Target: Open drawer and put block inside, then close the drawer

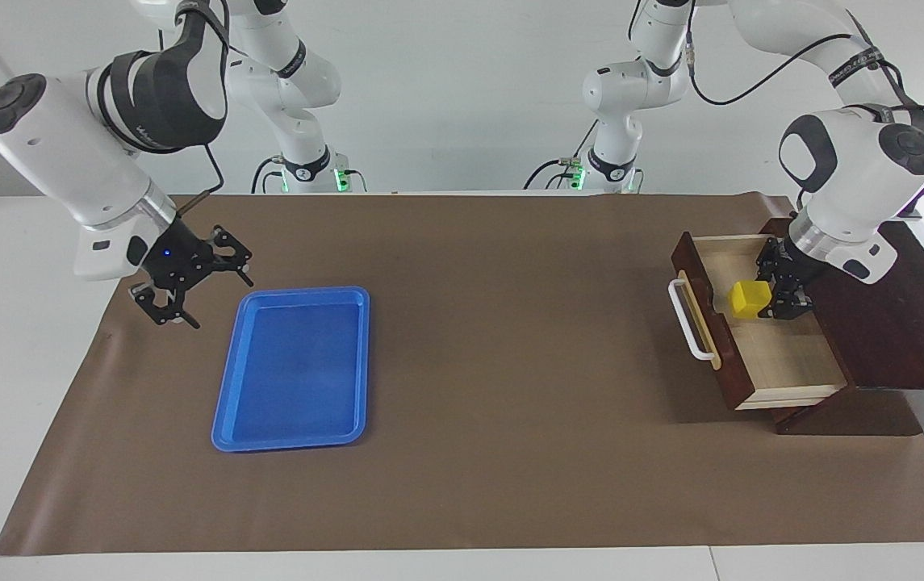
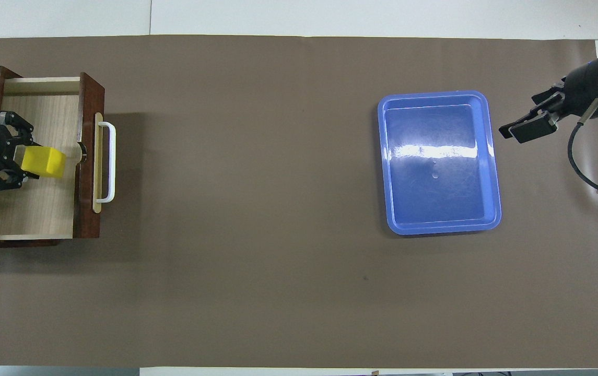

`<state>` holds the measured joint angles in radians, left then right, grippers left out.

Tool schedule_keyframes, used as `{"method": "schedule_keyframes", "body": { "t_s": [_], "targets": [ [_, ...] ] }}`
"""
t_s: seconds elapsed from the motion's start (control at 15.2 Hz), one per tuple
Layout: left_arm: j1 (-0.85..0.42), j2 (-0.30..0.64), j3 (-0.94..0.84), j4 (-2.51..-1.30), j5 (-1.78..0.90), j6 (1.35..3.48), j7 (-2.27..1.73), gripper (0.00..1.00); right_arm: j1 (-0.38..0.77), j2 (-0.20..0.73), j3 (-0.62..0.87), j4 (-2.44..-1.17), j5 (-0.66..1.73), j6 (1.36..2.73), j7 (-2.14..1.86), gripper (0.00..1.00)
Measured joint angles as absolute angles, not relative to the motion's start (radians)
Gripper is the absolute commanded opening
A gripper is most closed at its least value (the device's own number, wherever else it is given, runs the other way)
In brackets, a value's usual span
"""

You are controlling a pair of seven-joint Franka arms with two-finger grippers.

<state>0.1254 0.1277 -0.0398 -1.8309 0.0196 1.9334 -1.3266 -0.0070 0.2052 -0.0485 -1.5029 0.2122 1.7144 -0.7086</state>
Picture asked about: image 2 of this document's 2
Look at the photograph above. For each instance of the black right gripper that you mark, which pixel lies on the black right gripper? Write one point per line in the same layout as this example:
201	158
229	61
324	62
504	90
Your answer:
583	89

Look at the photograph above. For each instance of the yellow block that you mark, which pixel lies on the yellow block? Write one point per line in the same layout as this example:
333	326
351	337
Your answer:
43	162

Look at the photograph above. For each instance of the wooden drawer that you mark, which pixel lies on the wooden drawer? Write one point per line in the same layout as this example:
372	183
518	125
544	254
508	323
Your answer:
32	209

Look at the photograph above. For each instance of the blue plastic tray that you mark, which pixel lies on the blue plastic tray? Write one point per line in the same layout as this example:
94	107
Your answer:
434	172

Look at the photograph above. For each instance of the brown paper table mat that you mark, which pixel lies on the brown paper table mat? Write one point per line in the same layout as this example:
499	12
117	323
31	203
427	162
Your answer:
278	209

